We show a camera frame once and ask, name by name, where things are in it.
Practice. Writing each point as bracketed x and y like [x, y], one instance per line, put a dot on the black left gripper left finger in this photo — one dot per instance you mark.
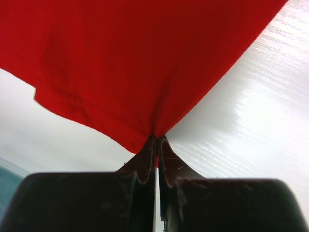
[121, 201]

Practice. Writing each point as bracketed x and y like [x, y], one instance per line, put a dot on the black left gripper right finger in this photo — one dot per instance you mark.
[190, 202]

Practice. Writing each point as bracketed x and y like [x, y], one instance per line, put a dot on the bright red t-shirt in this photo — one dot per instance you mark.
[111, 73]

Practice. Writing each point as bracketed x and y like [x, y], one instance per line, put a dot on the translucent blue plastic bin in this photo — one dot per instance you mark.
[10, 178]

